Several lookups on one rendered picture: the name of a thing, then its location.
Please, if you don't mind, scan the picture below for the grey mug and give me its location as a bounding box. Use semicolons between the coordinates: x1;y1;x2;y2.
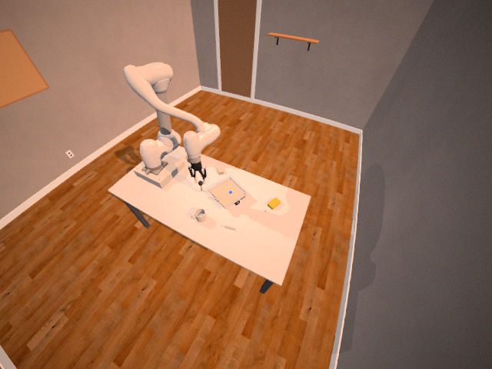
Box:
191;208;207;223

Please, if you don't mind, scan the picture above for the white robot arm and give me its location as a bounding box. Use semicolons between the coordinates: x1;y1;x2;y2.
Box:
123;62;220;175

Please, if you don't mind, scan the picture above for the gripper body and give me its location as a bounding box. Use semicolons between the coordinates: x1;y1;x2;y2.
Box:
191;161;203;171

